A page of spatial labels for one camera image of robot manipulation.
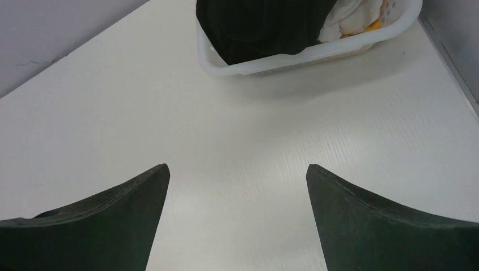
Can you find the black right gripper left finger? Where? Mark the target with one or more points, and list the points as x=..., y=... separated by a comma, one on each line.
x=111, y=230

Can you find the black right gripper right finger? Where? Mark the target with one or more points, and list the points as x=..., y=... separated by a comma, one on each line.
x=361, y=230

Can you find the black t shirt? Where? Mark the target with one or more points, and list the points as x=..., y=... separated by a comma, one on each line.
x=242, y=30

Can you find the yellow t shirt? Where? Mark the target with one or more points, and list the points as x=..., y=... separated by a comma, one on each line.
x=365, y=18

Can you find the white plastic laundry basket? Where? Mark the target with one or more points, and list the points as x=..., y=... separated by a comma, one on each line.
x=396, y=17

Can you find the white t shirt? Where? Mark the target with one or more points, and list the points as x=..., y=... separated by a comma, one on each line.
x=330, y=30

